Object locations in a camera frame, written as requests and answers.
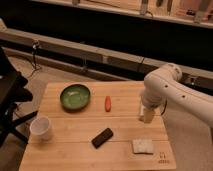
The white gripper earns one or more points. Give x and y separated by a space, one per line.
150 101

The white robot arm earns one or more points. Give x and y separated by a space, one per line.
164 82

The green ceramic bowl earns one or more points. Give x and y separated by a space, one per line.
75 97

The white sauce bottle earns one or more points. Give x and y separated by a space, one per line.
141 112

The black rectangular block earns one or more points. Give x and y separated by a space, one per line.
102 137

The wooden table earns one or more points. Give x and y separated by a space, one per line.
71 147

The white paper cup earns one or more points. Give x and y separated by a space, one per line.
41 128

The black chair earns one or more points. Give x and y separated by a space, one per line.
12 90

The grey floor rail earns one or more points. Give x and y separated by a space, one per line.
104 60

